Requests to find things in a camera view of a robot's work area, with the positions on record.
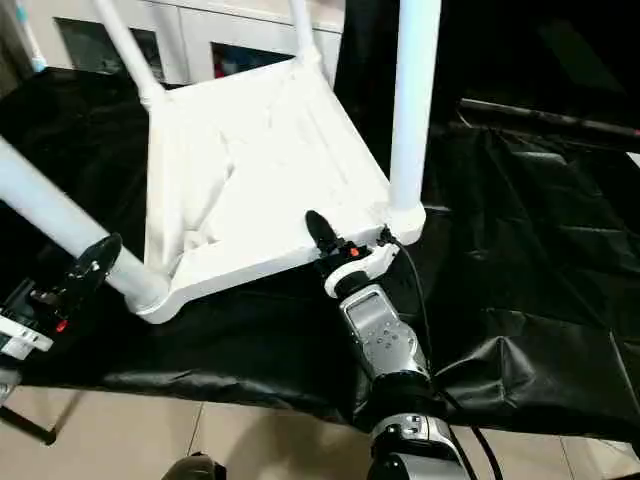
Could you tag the dark long rod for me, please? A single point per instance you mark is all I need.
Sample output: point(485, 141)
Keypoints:
point(550, 117)

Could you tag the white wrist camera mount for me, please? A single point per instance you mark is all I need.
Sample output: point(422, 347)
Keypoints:
point(370, 262)
point(20, 340)

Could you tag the white blue patterned roll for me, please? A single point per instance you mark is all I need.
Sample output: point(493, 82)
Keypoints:
point(30, 40)

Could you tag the white glass door cabinet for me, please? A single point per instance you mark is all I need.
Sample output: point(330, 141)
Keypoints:
point(200, 30)

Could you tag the black metal table frame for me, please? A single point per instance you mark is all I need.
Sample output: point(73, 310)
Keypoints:
point(25, 425)

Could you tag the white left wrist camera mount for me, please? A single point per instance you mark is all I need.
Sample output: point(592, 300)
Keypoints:
point(20, 340)

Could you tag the black work mat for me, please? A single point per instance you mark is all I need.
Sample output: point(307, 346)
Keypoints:
point(500, 250)

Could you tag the white flat board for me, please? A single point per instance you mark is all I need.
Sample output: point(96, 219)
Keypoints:
point(635, 159)

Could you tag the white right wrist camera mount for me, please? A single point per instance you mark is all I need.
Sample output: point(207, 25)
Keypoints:
point(370, 262)

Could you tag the white plastic table leg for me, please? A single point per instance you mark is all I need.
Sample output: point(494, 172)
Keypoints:
point(130, 50)
point(415, 100)
point(302, 25)
point(45, 195)

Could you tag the white plastic table top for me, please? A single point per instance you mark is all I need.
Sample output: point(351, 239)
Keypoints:
point(275, 150)

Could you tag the black robot foot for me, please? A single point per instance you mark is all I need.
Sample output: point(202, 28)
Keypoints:
point(195, 467)

